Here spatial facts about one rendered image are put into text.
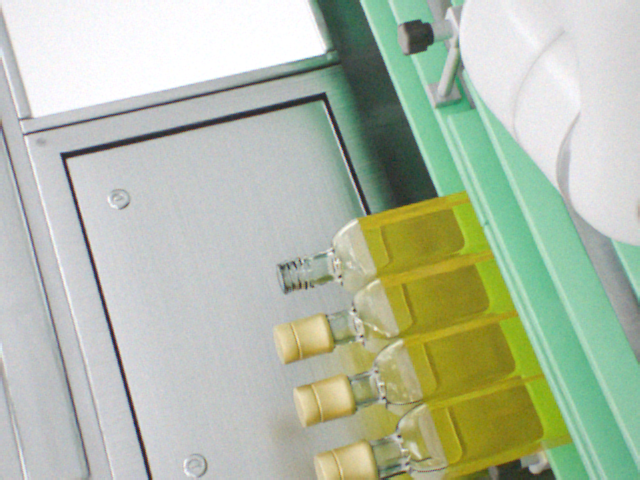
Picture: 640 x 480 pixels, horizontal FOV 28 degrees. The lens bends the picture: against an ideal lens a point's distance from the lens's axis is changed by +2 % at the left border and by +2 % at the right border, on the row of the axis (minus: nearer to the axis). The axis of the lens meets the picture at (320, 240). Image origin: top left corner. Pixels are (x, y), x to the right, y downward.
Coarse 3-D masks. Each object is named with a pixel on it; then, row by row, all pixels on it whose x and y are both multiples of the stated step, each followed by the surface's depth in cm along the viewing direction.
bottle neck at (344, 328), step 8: (344, 312) 106; (352, 312) 106; (328, 320) 105; (336, 320) 106; (344, 320) 106; (352, 320) 106; (336, 328) 105; (344, 328) 105; (352, 328) 105; (336, 336) 105; (344, 336) 105; (352, 336) 106; (336, 344) 106; (344, 344) 106
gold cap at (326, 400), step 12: (312, 384) 103; (324, 384) 103; (336, 384) 103; (348, 384) 103; (300, 396) 102; (312, 396) 102; (324, 396) 102; (336, 396) 102; (348, 396) 102; (300, 408) 102; (312, 408) 102; (324, 408) 102; (336, 408) 102; (348, 408) 103; (300, 420) 104; (312, 420) 102; (324, 420) 103
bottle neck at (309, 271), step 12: (324, 252) 109; (276, 264) 108; (288, 264) 107; (300, 264) 108; (312, 264) 108; (324, 264) 108; (288, 276) 107; (300, 276) 107; (312, 276) 107; (324, 276) 108; (336, 276) 108; (288, 288) 107; (300, 288) 108; (312, 288) 109
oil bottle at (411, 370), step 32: (480, 320) 105; (512, 320) 105; (384, 352) 104; (416, 352) 103; (448, 352) 103; (480, 352) 104; (512, 352) 104; (384, 384) 103; (416, 384) 102; (448, 384) 102; (480, 384) 103
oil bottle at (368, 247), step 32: (352, 224) 108; (384, 224) 108; (416, 224) 109; (448, 224) 109; (480, 224) 109; (352, 256) 107; (384, 256) 107; (416, 256) 107; (448, 256) 108; (352, 288) 109
